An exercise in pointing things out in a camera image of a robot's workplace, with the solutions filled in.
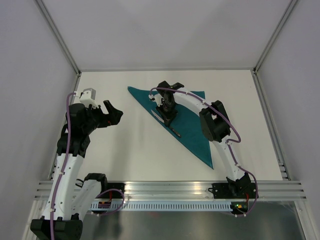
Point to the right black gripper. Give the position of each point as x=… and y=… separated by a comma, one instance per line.
x=168, y=117

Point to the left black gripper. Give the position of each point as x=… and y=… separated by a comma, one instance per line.
x=114, y=115

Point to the teal cloth napkin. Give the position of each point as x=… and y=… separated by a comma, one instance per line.
x=186, y=127

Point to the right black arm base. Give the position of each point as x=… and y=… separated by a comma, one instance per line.
x=221, y=191

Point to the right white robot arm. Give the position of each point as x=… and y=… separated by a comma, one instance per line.
x=216, y=128

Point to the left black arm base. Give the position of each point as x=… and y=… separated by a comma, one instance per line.
x=115, y=194

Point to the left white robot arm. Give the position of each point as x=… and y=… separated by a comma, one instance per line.
x=64, y=213

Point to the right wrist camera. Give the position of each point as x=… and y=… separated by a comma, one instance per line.
x=157, y=98

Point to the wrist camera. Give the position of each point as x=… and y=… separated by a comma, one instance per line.
x=87, y=97
x=157, y=98

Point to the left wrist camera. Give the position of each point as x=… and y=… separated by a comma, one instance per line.
x=87, y=97

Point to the aluminium mounting rail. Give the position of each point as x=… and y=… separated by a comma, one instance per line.
x=270, y=191

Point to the white slotted cable duct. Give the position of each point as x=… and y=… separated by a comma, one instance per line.
x=177, y=206

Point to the left aluminium frame post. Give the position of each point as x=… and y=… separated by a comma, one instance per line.
x=57, y=35

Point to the aluminium frame post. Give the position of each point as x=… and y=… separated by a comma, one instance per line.
x=57, y=35
x=275, y=34

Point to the right aluminium frame post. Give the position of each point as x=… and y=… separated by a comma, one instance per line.
x=275, y=34

